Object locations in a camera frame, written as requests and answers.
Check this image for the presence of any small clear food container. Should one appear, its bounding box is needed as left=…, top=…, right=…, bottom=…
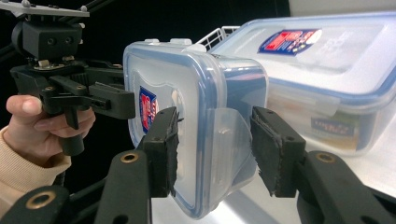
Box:
left=122, top=37, right=269, bottom=220

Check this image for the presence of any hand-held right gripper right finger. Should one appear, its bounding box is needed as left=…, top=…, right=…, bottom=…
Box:
left=249, top=105, right=396, bottom=224

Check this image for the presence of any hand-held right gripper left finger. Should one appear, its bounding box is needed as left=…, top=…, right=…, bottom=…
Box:
left=92, top=105, right=181, bottom=224

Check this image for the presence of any white wire storage rack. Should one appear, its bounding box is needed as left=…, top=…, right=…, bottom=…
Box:
left=150, top=25, right=396, bottom=224

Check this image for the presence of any large clear food container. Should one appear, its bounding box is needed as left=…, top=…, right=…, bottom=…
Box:
left=210, top=11, right=396, bottom=157

